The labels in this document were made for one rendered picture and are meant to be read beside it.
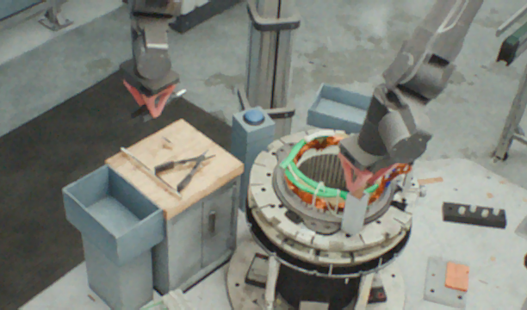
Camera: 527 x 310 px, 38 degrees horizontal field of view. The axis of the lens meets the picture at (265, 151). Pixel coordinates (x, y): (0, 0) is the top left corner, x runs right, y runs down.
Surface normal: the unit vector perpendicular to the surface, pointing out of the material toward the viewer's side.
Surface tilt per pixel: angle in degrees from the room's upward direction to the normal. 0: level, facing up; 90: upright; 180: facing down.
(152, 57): 91
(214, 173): 0
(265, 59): 90
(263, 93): 90
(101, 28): 0
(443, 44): 75
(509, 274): 0
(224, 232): 90
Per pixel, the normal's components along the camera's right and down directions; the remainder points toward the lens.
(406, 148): 0.20, 0.69
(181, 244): 0.71, 0.50
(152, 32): 0.26, -0.69
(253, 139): 0.50, 0.60
